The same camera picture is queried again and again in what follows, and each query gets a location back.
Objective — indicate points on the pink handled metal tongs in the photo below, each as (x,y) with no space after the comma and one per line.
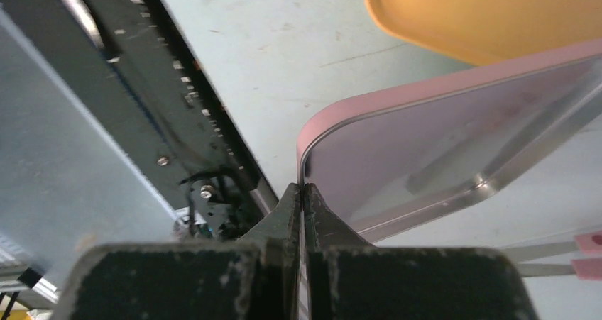
(579,257)

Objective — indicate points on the yellow plastic tray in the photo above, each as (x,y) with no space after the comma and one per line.
(481,32)

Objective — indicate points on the silver metal box lid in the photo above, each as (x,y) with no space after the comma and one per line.
(389,161)

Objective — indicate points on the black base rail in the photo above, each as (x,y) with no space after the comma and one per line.
(128,63)

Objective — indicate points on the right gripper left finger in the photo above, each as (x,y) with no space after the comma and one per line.
(254,277)

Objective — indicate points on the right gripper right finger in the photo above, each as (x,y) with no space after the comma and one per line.
(350,278)

